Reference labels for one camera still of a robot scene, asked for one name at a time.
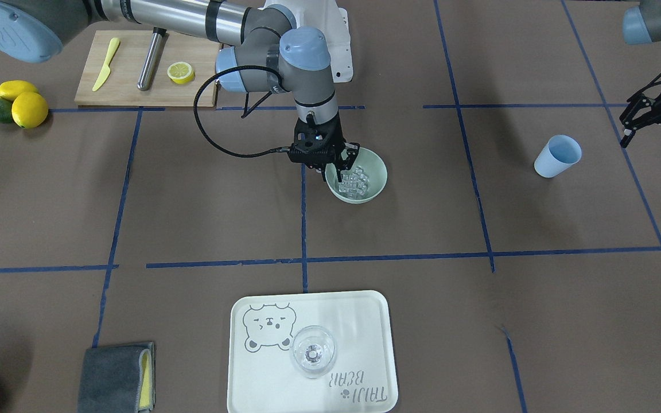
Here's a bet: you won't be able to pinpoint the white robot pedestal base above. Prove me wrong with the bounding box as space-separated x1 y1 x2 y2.
263 1 354 82

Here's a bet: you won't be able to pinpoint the ice cubes in bowl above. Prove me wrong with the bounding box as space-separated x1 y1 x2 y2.
338 166 370 200

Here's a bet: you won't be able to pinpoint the clear wine glass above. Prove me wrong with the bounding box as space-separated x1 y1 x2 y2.
291 326 338 379

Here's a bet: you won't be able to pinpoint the yellow plastic knife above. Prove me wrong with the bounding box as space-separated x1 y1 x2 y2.
91 37 120 92

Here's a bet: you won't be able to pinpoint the green ceramic bowl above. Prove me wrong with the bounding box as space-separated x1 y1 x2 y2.
324 148 388 204

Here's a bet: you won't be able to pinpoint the lemon half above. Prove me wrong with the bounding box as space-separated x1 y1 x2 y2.
167 62 195 84

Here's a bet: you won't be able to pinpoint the yellow lemon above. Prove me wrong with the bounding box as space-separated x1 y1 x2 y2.
11 92 49 128
0 79 39 102

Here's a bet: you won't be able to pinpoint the metal muddler rod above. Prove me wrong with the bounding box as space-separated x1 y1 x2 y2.
137 27 167 91

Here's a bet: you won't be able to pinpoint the light blue plastic cup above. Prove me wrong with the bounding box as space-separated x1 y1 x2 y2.
534 134 582 178

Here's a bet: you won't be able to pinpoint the cream bear tray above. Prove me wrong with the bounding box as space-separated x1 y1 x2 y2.
227 290 399 412

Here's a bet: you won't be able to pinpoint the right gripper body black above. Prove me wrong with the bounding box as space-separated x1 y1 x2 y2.
287 113 360 168

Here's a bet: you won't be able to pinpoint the wooden cutting board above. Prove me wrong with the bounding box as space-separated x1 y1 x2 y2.
75 30 222 107

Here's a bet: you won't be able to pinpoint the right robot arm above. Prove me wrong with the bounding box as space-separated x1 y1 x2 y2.
0 1 360 181

